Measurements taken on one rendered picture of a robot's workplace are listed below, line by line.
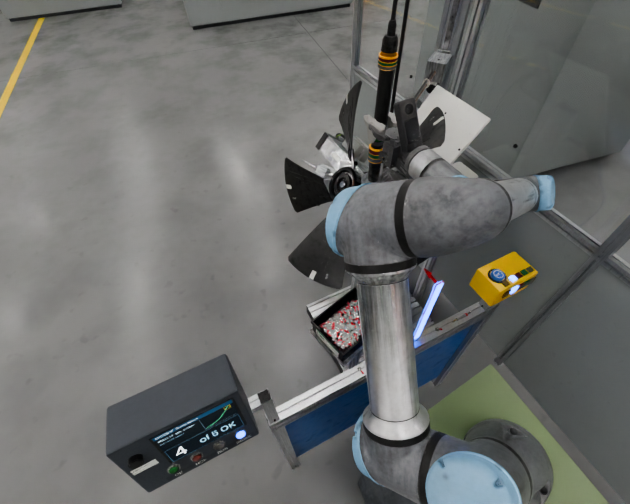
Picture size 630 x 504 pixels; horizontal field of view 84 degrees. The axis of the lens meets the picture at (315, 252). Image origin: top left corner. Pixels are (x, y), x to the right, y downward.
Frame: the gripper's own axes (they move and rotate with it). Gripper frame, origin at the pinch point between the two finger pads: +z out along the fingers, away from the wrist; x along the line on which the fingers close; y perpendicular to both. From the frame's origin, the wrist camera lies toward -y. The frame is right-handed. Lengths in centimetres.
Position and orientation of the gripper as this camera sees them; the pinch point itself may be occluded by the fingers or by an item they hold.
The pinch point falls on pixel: (374, 113)
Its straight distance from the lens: 100.9
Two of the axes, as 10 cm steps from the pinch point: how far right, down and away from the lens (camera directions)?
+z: -4.5, -6.9, 5.6
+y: 0.3, 6.2, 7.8
